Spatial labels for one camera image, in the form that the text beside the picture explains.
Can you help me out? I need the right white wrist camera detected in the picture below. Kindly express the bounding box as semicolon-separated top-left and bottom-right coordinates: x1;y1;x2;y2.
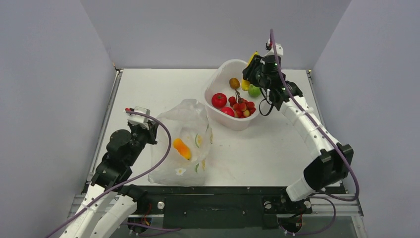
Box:
264;39;284;57

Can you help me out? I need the white plastic basket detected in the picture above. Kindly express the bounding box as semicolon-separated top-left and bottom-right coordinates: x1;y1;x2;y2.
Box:
201;59;276;131

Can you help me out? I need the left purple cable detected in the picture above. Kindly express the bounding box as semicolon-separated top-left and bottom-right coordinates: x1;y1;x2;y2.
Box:
44;111;172;238

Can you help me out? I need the purple cable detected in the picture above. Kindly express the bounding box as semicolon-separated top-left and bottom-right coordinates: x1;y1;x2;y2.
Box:
44;111;172;238
269;29;360;202

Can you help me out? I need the green fake apple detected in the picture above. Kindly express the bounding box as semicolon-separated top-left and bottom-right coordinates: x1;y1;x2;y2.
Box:
248;85;261;98

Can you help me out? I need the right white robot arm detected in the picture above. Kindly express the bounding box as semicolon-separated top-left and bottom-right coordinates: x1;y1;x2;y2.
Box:
243;55;354;212

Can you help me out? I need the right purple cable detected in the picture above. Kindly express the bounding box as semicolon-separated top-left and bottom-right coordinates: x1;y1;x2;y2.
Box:
269;29;360;202

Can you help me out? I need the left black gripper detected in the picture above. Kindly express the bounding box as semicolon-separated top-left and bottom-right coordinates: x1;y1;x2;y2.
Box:
125;119;159;166

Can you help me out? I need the red fake apple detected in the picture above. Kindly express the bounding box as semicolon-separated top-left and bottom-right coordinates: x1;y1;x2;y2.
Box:
220;107;235;117

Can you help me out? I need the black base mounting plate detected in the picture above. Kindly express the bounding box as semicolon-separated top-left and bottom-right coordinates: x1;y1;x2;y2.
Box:
128;186;313;229

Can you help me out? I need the clear plastic bag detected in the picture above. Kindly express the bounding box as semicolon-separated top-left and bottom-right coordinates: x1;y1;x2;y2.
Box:
148;99;213;187

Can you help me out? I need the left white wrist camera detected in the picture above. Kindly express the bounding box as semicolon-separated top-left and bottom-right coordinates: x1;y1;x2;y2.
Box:
125;106;151;129

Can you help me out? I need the red fake tomato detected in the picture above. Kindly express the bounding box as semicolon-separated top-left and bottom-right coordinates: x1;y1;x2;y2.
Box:
211;93;227;109

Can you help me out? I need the yellow fake banana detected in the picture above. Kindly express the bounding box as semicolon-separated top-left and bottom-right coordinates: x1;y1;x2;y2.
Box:
241;51;258;91

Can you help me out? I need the brown fake kiwi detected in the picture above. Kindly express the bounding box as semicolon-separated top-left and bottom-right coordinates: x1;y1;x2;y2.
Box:
229;78;240;90

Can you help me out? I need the orange fake mango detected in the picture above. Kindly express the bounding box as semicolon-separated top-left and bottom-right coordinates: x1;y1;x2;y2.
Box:
173;138;192;160

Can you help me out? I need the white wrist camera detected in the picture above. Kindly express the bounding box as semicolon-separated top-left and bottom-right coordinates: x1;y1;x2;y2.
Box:
264;39;284;57
125;106;151;129

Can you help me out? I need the red fake grape bunch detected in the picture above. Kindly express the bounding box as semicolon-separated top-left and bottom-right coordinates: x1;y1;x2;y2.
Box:
227;91;256;119

